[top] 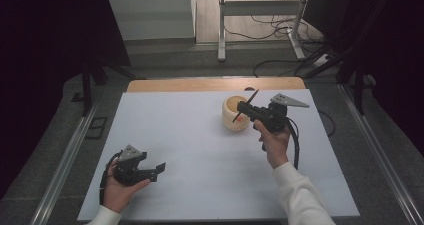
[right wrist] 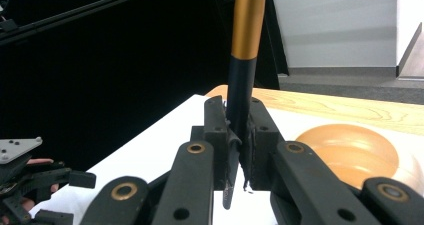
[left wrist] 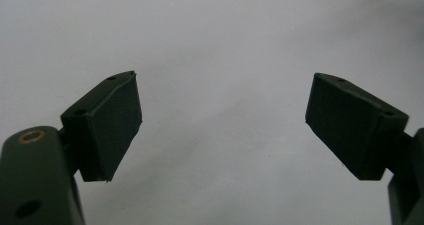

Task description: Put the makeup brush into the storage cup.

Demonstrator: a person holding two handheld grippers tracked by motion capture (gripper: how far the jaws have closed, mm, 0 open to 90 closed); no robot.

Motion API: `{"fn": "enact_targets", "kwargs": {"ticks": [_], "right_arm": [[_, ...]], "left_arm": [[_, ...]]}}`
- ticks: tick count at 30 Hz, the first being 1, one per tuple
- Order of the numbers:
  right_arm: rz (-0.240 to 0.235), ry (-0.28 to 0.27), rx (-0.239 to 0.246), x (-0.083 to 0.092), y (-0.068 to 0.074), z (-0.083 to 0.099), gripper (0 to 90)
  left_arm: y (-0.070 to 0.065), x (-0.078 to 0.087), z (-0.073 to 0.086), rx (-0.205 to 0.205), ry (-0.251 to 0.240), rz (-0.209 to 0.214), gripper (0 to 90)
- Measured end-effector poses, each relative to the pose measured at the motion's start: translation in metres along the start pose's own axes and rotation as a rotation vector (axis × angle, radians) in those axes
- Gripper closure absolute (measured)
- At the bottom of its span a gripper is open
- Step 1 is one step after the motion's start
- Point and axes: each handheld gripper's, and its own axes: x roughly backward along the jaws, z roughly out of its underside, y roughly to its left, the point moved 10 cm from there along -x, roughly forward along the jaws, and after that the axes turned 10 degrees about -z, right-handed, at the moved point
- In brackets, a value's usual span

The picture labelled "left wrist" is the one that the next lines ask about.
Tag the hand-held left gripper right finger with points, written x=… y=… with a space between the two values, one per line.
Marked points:
x=350 y=130

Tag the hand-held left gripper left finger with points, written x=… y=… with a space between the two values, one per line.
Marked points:
x=108 y=126

